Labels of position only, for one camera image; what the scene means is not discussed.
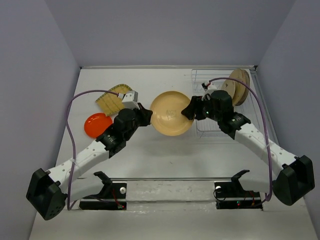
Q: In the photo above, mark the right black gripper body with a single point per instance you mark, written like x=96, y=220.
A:
x=205, y=109

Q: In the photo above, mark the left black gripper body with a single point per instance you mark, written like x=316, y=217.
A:
x=135, y=126

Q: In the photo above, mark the small cream calligraphy plate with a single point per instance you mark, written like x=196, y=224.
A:
x=229, y=86

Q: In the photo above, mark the peach round plate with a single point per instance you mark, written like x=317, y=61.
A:
x=166, y=113

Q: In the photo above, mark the green bamboo-pattern tray plate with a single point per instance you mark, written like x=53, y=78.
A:
x=110, y=104

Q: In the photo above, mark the beige bird-pattern plate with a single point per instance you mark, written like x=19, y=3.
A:
x=241, y=92

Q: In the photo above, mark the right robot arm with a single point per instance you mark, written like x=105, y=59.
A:
x=290, y=177

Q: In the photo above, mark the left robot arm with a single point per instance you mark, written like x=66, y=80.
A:
x=49, y=190

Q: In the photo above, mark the orange round plate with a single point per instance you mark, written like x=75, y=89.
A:
x=96, y=124

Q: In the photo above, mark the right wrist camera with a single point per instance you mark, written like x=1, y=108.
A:
x=209, y=88

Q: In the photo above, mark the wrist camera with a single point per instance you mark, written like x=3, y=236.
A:
x=130, y=100
x=209, y=88

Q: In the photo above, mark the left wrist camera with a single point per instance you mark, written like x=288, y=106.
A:
x=130, y=100

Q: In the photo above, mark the white wire dish rack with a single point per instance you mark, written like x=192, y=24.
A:
x=208, y=128

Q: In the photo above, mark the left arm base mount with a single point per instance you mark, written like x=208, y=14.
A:
x=111, y=197

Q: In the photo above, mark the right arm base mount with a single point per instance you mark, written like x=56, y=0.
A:
x=230, y=195

